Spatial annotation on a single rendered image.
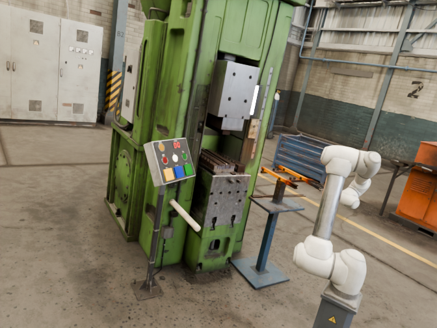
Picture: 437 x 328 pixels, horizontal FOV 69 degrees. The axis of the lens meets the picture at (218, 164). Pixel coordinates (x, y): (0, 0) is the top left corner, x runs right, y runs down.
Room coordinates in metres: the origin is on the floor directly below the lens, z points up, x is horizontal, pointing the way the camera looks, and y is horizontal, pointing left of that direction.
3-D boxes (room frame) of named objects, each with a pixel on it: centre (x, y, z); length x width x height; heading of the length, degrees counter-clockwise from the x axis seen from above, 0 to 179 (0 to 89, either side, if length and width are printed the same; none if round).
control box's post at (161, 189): (2.08, 0.36, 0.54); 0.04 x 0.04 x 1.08; 35
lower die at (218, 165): (2.64, 0.07, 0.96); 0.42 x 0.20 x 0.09; 35
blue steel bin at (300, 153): (6.27, -1.77, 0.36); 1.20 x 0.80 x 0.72; 45
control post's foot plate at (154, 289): (2.08, 0.36, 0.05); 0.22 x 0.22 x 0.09; 35
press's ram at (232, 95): (2.66, 0.03, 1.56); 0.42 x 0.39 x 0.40; 35
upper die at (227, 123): (2.64, 0.07, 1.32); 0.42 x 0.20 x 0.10; 35
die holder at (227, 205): (2.68, 0.03, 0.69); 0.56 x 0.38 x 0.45; 35
